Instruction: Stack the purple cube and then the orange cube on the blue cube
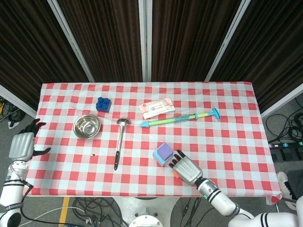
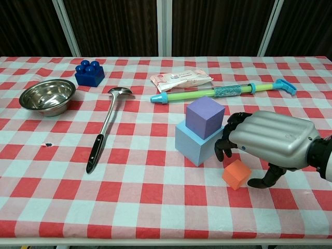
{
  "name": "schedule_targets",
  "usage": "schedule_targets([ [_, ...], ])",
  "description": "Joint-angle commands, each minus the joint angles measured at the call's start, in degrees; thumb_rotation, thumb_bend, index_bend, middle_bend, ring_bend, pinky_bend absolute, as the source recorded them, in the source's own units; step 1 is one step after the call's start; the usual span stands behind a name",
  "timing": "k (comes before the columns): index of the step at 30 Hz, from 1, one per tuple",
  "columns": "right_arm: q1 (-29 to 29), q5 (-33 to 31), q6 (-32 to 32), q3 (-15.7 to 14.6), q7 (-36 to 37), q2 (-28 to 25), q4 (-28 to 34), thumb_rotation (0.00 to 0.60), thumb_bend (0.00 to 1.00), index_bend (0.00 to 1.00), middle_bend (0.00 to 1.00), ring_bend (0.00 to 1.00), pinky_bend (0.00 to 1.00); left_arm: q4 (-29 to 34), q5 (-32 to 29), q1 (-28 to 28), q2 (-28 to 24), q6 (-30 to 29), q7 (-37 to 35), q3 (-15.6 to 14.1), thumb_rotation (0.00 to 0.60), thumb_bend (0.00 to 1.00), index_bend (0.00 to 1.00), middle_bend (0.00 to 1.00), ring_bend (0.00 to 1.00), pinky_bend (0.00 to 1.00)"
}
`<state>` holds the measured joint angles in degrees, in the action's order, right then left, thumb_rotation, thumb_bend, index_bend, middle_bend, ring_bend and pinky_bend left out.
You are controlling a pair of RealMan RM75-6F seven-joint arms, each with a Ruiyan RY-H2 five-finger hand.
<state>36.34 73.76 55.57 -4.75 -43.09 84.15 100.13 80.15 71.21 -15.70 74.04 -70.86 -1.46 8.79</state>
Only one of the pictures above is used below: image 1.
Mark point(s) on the red white checkered tablecloth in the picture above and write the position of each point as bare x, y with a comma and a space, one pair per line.
213, 106

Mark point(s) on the dark blue building block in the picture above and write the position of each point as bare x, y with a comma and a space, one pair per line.
103, 105

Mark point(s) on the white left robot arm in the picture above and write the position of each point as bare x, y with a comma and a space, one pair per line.
9, 191

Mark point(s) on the pink white wet wipes pack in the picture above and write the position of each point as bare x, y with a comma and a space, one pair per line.
156, 108

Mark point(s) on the dark brown partition panel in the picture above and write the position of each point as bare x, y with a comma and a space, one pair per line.
23, 47
272, 47
184, 35
106, 35

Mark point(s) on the white partition post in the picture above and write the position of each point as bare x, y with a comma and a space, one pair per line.
71, 40
145, 40
227, 40

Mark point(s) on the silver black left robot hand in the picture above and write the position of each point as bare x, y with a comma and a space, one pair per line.
21, 146

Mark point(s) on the white partition bottom rail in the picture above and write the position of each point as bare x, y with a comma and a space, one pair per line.
281, 101
16, 101

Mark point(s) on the stainless steel bowl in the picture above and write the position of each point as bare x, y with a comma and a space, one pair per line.
86, 126

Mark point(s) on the white shoe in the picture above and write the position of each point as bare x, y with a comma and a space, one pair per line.
282, 180

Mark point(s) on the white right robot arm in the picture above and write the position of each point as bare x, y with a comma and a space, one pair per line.
220, 201

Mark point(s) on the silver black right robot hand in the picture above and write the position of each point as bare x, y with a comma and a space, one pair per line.
188, 171

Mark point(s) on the large light blue cube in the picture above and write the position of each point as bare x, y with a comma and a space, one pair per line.
157, 159

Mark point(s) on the purple foam cube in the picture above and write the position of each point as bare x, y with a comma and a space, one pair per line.
165, 151

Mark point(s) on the green blue toy water pump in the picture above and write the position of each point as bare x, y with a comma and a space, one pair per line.
163, 121

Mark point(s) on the small orange block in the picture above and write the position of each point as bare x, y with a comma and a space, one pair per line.
175, 175

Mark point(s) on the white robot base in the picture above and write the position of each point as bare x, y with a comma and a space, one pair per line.
144, 212

